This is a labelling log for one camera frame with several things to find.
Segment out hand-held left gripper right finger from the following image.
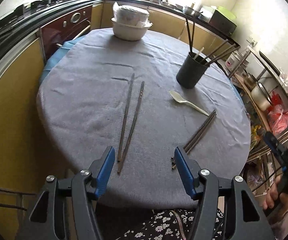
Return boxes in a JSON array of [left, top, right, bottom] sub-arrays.
[[174, 147, 275, 240]]

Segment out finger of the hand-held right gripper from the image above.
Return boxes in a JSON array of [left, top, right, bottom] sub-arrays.
[[264, 131, 288, 165]]

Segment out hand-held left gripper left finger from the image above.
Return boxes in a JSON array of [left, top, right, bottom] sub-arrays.
[[16, 146, 116, 240]]

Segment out dark chopstick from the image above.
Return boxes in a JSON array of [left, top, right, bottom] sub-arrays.
[[171, 109, 215, 161], [191, 17, 197, 53], [171, 111, 216, 165], [117, 73, 135, 163], [207, 45, 241, 67], [206, 44, 236, 64], [204, 39, 229, 62]]

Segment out black utensil holder cup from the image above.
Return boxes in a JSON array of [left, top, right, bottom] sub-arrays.
[[176, 51, 210, 89]]

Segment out person's right hand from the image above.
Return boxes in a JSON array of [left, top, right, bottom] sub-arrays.
[[262, 175, 283, 211]]

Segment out red plastic bag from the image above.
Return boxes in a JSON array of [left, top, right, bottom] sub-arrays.
[[267, 92, 288, 135]]

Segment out metal pot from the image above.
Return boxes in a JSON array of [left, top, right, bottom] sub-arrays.
[[251, 80, 275, 110]]

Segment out floral dark clothing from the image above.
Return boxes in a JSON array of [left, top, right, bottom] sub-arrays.
[[120, 207, 225, 240]]

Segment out left pair of chopsticks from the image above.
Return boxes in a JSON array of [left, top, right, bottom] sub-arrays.
[[117, 81, 145, 174]]

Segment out grey tablecloth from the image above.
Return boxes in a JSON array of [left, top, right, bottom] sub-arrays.
[[36, 27, 251, 209]]

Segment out white plastic spoon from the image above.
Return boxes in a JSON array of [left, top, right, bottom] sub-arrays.
[[169, 90, 210, 117]]

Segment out metal storage rack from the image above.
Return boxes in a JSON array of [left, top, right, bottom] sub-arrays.
[[230, 45, 288, 198]]

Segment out white rice cooker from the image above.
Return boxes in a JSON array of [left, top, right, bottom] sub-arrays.
[[225, 50, 247, 72]]

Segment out yellow side cabinet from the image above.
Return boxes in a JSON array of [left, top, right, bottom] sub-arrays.
[[0, 37, 69, 230]]

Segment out light wooden chopstick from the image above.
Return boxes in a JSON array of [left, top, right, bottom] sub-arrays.
[[193, 47, 205, 60]]

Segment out black box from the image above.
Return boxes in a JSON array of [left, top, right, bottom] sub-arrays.
[[209, 10, 237, 37]]

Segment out white bowl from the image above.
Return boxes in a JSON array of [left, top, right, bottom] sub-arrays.
[[111, 17, 151, 41]]

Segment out dark red oven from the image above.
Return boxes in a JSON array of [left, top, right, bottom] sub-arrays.
[[39, 4, 93, 64]]

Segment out yellow cabinet row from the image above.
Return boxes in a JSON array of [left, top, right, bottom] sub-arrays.
[[91, 2, 237, 53]]

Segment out green plastic basin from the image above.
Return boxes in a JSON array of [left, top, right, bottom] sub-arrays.
[[212, 6, 237, 20]]

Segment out plastic-wrapped white bowls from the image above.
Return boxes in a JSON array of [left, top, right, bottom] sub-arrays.
[[113, 2, 150, 27]]

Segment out metal bowl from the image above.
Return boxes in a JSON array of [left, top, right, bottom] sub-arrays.
[[182, 5, 200, 15]]

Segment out black countertop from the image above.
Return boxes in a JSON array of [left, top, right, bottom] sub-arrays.
[[0, 0, 240, 55]]

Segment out black gas stove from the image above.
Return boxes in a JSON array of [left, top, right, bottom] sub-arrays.
[[11, 0, 62, 13]]

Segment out black cable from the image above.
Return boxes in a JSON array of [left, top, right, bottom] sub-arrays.
[[0, 182, 39, 220]]

